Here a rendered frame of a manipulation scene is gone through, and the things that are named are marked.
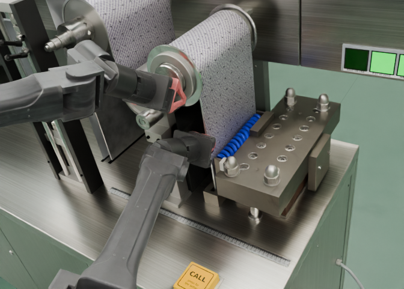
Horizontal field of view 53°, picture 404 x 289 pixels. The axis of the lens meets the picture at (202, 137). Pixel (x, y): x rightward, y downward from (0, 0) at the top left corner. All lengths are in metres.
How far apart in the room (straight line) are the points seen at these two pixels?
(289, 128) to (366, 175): 1.48
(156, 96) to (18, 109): 0.25
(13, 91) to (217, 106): 0.47
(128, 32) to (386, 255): 1.59
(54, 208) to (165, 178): 0.58
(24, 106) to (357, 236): 1.81
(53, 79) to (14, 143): 0.92
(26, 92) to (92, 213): 0.56
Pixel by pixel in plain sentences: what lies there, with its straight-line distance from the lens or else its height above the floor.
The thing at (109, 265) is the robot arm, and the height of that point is 1.29.
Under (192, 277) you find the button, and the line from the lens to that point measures 0.89.
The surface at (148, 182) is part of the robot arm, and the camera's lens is 0.64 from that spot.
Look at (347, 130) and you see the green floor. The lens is 2.84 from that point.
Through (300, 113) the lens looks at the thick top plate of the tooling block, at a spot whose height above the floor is 1.02.
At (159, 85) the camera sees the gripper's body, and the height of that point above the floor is 1.30.
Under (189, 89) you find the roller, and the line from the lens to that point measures 0.87.
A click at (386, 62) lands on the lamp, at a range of 1.03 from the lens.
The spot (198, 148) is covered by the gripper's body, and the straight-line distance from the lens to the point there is 0.87.
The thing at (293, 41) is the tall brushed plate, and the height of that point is 1.21.
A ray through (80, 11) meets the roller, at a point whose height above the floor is 1.38.
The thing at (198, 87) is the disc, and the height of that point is 1.24.
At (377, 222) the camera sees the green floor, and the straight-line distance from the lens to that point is 2.26.
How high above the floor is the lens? 1.65
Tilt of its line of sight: 35 degrees down
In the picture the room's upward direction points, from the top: 10 degrees counter-clockwise
